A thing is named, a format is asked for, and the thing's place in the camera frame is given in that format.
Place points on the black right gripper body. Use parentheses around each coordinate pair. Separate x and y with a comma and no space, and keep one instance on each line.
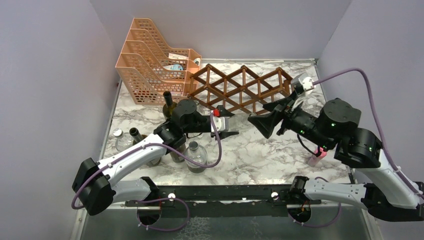
(304,124)

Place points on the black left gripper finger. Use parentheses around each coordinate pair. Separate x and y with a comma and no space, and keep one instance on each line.
(226,134)
(220,111)

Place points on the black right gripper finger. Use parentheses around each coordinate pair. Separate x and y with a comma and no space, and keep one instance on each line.
(266,123)
(282,102)

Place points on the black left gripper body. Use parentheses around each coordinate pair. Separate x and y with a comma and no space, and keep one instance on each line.
(199,126)

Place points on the dark green wine bottle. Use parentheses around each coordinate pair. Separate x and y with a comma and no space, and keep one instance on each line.
(177,155)

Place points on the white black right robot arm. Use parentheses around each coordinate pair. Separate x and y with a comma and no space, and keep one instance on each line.
(387,197)

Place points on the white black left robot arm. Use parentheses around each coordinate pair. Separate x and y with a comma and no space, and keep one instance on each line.
(95,181)

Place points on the green wine bottle white label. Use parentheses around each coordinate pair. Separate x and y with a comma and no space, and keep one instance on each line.
(169,105)

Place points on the brown wooden wine rack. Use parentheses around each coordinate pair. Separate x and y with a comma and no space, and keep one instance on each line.
(241,90)

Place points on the pink capped bottle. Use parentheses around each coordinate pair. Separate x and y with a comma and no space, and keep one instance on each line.
(317,155)

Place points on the clear bottle silver cap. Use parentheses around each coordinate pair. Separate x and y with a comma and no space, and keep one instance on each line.
(123,140)

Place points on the clear round jug dark liquid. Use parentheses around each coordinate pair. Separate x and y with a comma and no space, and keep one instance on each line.
(197,153)

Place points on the blue round item in organizer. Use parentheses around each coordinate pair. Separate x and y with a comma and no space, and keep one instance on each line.
(174,67)

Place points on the white box in organizer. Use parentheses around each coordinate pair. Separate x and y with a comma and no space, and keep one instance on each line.
(177,56)

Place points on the peach plastic file organizer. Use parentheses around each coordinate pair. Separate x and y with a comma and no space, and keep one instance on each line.
(141,60)

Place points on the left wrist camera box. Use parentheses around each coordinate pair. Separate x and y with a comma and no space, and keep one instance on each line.
(218,123)

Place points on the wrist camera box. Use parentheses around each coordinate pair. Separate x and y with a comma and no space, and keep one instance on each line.
(218,123)
(302,84)

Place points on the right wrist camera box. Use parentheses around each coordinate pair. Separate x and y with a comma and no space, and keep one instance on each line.
(302,84)

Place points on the black mounting rail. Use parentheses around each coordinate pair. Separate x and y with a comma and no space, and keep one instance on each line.
(207,201)

